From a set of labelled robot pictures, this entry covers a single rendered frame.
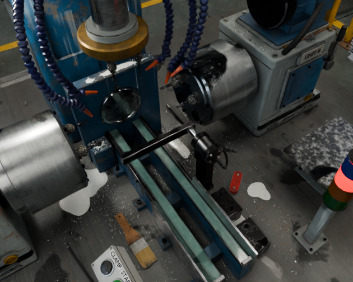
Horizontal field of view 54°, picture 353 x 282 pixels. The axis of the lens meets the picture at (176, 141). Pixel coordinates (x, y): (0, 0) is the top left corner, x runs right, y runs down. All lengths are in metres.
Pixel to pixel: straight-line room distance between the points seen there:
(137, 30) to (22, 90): 0.88
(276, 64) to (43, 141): 0.72
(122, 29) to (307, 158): 0.70
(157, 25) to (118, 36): 2.59
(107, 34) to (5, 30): 2.95
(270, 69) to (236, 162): 0.36
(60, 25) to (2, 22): 2.85
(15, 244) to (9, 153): 0.27
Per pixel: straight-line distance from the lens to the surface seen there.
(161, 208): 1.03
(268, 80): 1.18
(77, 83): 1.09
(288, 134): 1.41
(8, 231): 1.03
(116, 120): 1.20
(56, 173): 0.94
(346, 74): 3.14
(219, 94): 1.08
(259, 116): 1.29
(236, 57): 1.13
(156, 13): 3.64
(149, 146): 1.03
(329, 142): 1.27
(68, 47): 1.14
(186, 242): 0.99
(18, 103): 1.63
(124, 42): 0.88
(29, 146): 0.94
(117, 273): 0.81
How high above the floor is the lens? 1.83
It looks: 51 degrees down
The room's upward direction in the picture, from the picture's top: 2 degrees counter-clockwise
